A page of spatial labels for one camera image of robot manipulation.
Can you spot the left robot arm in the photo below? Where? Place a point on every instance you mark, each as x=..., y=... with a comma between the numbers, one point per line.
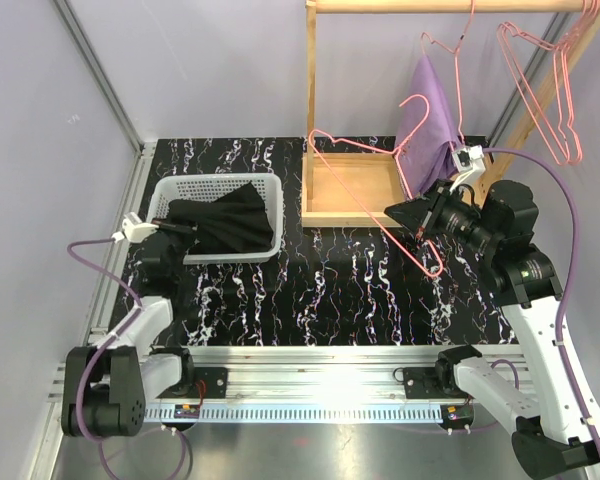
x=108, y=384

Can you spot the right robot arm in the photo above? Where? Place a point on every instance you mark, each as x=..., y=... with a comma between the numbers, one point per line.
x=558, y=429

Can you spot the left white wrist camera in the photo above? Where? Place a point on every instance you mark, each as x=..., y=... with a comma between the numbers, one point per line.
x=133, y=229

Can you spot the purple garment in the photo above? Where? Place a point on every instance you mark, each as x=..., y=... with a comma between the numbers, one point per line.
x=426, y=157

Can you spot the white plastic basket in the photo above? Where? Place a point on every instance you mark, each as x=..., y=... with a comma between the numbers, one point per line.
x=210, y=187

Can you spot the aluminium corner post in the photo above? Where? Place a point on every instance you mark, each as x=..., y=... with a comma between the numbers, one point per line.
x=93, y=64

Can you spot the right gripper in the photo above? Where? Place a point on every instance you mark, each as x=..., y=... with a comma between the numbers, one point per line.
x=424, y=214

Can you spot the black trousers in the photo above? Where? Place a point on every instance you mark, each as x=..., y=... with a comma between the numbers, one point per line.
x=234, y=223

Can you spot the aluminium rail base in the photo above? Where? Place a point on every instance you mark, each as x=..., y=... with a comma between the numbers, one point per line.
x=333, y=384

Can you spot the empty pink wire hangers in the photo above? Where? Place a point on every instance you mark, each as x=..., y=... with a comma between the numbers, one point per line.
x=549, y=103

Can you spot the pink hanger with purple garment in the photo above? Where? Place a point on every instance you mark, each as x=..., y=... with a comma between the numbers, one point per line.
x=426, y=38

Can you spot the black marbled mat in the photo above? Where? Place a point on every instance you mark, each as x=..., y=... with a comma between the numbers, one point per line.
x=326, y=286

